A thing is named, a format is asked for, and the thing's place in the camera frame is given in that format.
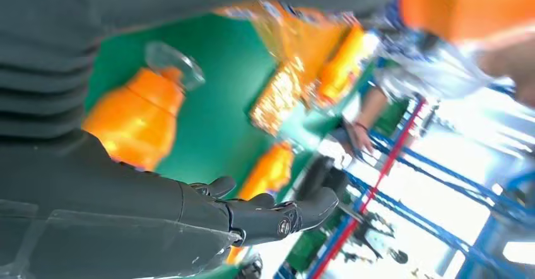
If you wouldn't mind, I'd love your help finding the yellow taped cardboard sheet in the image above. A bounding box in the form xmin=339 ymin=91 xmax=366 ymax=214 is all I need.
xmin=215 ymin=0 xmax=368 ymax=138

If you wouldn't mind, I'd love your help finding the red metal pole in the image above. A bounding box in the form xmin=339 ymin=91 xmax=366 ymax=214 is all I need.
xmin=309 ymin=98 xmax=427 ymax=279

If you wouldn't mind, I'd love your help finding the blue metal rack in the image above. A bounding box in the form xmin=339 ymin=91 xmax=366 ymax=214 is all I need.
xmin=273 ymin=93 xmax=535 ymax=279

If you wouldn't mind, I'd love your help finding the person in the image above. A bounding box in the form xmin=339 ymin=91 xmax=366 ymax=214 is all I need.
xmin=344 ymin=1 xmax=535 ymax=157

